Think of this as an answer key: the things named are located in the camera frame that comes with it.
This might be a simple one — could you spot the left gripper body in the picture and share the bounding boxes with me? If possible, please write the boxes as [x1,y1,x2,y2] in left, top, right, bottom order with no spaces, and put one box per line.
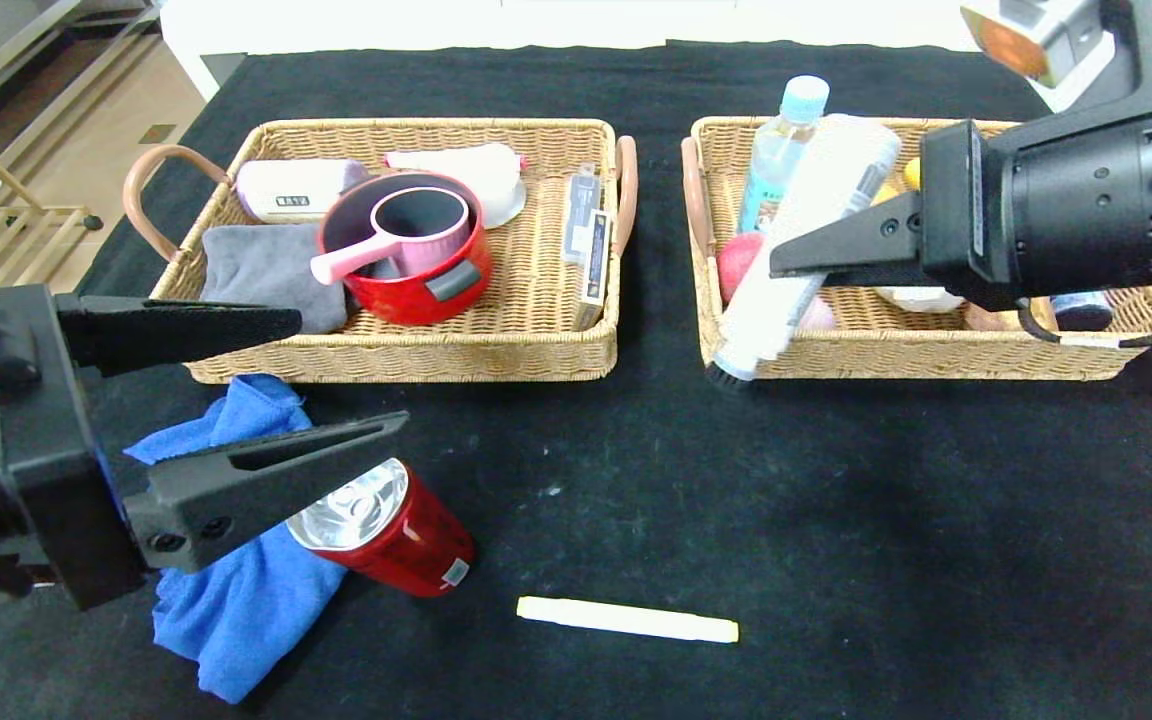
[0,284,148,612]

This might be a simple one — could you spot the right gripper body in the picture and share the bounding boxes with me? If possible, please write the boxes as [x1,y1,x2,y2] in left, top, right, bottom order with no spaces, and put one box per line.
[919,111,1152,313]

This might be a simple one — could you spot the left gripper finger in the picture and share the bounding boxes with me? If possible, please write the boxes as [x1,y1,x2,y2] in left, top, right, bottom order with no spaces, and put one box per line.
[54,292,303,378]
[123,410,411,575]

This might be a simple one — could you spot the white brush-tip bottle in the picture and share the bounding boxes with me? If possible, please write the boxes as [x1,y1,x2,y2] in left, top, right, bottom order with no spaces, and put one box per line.
[704,113,904,391]

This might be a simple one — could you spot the clear water bottle blue cap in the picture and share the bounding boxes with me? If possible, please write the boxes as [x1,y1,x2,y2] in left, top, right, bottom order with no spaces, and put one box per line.
[739,75,831,236]

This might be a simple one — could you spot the toy napa cabbage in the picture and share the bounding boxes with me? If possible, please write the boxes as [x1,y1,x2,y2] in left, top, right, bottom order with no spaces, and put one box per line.
[876,285,967,313]

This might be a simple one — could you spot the brown bread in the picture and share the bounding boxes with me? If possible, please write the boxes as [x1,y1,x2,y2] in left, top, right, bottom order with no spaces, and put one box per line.
[964,300,1022,333]

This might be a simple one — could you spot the grey cloth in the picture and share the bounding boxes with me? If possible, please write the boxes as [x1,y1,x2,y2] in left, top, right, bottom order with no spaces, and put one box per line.
[198,223,349,336]

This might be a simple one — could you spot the red peach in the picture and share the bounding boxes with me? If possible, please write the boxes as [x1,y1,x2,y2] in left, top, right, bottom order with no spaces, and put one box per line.
[717,232,767,306]

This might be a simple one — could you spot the red soda can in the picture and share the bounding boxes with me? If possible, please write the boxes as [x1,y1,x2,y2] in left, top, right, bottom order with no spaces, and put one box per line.
[286,458,478,599]

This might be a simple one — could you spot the blue microfibre cloth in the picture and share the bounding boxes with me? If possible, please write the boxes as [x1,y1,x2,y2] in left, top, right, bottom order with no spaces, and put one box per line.
[124,374,349,704]

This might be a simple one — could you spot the dark blue jar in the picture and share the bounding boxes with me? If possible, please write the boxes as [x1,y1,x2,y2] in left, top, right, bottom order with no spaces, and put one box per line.
[1051,290,1115,333]

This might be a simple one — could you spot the wooden rack on wheels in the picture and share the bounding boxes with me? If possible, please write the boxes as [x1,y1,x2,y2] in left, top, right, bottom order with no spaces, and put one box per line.
[0,150,105,311]

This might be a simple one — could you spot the white cylindrical pouch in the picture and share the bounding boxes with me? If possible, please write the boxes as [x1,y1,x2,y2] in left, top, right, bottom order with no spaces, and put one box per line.
[235,159,372,225]

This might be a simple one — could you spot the red cooking pot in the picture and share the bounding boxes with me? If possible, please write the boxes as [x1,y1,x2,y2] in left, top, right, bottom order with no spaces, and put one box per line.
[318,171,495,327]

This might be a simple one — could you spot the pink saucepan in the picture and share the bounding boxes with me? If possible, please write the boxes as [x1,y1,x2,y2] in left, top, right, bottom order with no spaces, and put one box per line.
[311,186,474,286]

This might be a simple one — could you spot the black table cloth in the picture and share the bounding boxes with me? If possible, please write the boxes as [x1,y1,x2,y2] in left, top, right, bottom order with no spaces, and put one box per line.
[0,42,1152,720]

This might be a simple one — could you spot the cream and black card box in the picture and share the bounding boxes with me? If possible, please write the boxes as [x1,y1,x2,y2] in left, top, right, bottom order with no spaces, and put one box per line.
[576,208,614,331]

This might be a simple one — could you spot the grey wooden shelf unit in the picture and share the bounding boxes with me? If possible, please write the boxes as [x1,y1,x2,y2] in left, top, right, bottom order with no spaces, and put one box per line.
[0,0,172,171]

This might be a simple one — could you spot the white tube pink cap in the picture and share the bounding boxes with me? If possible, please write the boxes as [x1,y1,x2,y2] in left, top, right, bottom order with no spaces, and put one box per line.
[386,143,529,176]

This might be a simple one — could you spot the cream marker pen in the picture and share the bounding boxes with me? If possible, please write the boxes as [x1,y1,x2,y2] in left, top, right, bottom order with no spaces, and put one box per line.
[516,596,740,645]

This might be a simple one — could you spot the wicker basket brown handles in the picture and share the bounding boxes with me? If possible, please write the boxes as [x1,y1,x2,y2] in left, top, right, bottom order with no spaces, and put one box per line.
[681,115,1152,381]
[123,118,640,386]

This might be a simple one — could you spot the black cable white tag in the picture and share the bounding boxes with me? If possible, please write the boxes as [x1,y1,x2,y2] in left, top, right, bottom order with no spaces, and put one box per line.
[1016,295,1152,349]

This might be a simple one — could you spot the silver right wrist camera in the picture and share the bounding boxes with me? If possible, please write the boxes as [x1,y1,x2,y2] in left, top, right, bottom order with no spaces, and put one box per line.
[961,0,1117,86]

